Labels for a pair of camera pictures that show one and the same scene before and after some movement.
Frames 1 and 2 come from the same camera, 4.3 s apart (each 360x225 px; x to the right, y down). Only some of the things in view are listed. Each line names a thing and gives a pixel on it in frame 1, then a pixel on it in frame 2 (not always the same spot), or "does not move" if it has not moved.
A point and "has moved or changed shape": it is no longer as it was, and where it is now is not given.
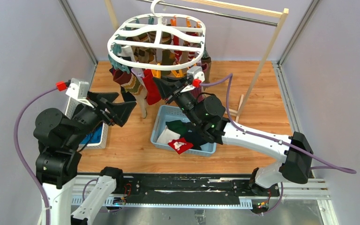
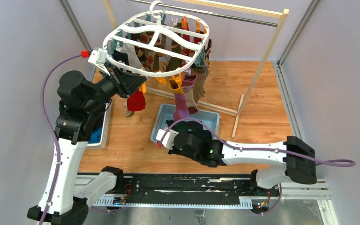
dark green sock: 188,131 does not move
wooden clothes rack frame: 266,55 does not move
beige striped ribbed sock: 132,85 has moved or changed shape
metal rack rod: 216,14 does not move
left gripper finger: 121,111 → 130,82
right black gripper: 167,87 → 173,151
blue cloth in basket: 96,135 does not move
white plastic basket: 69,113 does not move
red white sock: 153,94 → 136,101
